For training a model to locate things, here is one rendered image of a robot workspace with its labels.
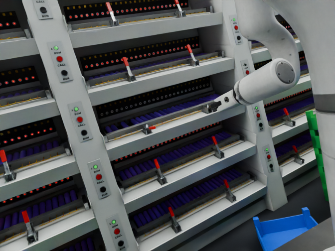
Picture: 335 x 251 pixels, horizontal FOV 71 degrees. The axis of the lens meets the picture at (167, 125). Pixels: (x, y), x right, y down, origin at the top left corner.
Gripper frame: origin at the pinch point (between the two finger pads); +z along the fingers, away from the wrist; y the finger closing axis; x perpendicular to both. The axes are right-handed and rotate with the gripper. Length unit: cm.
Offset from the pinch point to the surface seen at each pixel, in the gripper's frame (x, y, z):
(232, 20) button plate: 32.0, 21.8, -1.0
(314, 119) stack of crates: -18.0, 36.9, -6.3
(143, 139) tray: -2.2, -29.5, 5.7
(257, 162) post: -28.4, 18.1, 12.2
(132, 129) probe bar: 2.6, -30.9, 9.4
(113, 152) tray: -3.0, -40.5, 6.2
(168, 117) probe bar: 2.7, -16.0, 9.3
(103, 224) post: -24, -50, 9
